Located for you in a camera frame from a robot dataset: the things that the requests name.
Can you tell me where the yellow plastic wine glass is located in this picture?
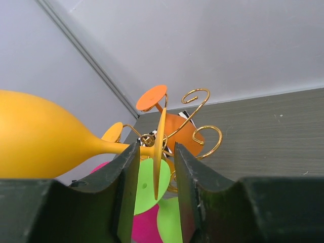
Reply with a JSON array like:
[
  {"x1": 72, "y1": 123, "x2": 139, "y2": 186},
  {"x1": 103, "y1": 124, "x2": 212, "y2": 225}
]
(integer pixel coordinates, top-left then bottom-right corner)
[{"x1": 0, "y1": 90, "x2": 168, "y2": 200}]

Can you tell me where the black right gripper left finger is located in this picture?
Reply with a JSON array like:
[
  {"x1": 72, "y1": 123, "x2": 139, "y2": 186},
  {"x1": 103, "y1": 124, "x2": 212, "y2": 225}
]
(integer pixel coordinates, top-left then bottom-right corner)
[{"x1": 1, "y1": 143, "x2": 140, "y2": 242}]

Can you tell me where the magenta plastic wine glass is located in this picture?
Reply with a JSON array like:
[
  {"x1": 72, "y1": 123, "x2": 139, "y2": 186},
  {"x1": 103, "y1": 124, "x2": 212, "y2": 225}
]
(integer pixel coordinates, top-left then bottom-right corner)
[{"x1": 90, "y1": 161, "x2": 164, "y2": 243}]

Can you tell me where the yellow-orange plastic wine glass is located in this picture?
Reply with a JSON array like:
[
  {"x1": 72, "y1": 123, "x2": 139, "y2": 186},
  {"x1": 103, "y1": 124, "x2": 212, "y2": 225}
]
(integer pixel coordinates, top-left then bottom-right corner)
[{"x1": 101, "y1": 122, "x2": 123, "y2": 142}]

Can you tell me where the gold wire wine glass rack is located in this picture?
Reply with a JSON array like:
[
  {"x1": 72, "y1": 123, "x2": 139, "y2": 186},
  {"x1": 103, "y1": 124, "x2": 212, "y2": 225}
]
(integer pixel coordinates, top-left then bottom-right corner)
[{"x1": 118, "y1": 88, "x2": 223, "y2": 193}]

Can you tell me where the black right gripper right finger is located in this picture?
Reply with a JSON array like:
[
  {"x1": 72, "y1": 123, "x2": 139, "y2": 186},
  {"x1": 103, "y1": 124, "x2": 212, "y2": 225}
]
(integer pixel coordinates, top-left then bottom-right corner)
[{"x1": 174, "y1": 144, "x2": 323, "y2": 242}]

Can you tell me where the green plastic wine glass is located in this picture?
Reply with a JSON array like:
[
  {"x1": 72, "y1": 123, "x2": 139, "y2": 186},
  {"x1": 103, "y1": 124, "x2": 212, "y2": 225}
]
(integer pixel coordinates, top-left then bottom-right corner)
[{"x1": 132, "y1": 158, "x2": 183, "y2": 242}]

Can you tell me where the black white striped cloth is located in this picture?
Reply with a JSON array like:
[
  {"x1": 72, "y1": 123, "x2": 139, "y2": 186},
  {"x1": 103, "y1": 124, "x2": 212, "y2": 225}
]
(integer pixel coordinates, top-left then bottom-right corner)
[{"x1": 136, "y1": 110, "x2": 198, "y2": 147}]

